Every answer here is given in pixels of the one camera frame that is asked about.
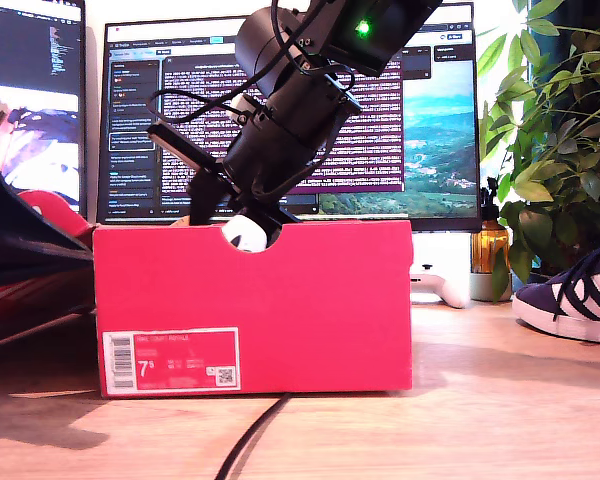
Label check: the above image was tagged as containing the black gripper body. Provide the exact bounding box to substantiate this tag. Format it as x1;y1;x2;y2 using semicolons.
147;118;331;221

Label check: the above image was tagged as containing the red Nike shoebox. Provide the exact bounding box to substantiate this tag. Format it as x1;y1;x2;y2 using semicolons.
0;189;414;399

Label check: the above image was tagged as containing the wide black computer monitor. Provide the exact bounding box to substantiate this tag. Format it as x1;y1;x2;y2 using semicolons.
95;3;483;235

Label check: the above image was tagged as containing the white game controller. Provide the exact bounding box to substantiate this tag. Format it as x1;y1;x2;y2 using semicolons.
409;262;471;310

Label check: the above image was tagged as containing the amber pump bottle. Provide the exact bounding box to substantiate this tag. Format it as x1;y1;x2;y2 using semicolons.
470;177;510;275

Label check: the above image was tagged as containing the pale round pot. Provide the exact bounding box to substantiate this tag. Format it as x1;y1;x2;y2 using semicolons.
468;272;514;303

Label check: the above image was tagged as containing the green leafy houseplant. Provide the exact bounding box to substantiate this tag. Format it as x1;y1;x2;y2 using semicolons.
477;0;600;304

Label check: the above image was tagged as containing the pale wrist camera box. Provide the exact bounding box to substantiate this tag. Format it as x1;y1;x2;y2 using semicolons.
228;92;264;126

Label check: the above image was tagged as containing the black monitor with camera feeds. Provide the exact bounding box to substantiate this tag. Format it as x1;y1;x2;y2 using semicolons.
0;0;89;221

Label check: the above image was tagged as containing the black table cable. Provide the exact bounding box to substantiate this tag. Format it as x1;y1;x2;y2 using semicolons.
213;392;294;480

